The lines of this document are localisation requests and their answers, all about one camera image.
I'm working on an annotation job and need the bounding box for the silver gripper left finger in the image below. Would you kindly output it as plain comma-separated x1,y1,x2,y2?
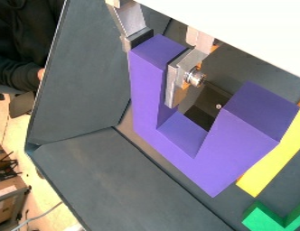
104,0,154,52

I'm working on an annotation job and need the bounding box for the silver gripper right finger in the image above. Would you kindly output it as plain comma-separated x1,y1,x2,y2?
164,26,215,108

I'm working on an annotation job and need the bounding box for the purple U-shaped block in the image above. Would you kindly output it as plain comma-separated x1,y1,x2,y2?
128,35,300,197

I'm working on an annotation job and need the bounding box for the person in dark clothing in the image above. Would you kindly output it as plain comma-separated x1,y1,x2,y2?
0,0,66,92

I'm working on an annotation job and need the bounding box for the yellow long bar block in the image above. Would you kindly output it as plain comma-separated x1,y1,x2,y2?
235,102,300,197

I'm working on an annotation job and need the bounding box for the green stepped block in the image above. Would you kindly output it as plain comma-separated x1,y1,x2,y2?
242,201,300,231

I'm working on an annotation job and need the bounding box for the cardboard box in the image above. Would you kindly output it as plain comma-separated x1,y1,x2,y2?
0,177,28,231

